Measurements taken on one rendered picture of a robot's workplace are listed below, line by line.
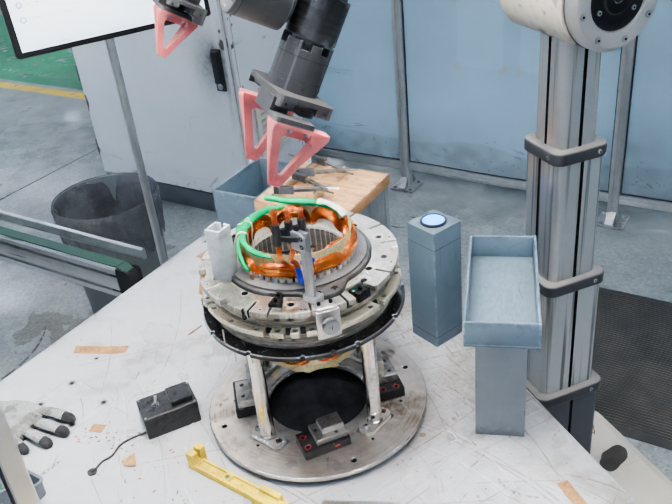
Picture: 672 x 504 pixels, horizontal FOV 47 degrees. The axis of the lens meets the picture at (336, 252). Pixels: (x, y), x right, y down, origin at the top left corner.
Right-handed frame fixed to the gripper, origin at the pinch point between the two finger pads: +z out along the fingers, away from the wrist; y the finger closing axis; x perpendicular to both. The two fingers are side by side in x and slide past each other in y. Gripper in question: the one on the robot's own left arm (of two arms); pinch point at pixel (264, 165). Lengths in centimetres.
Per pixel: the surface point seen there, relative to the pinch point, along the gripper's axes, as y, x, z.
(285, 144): -261, 122, 60
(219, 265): -23.5, 9.0, 23.5
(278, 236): -12.6, 11.1, 12.8
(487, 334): 1.9, 40.2, 15.6
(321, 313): -8.3, 19.6, 21.3
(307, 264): -10.9, 16.0, 15.4
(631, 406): -61, 170, 63
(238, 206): -58, 23, 26
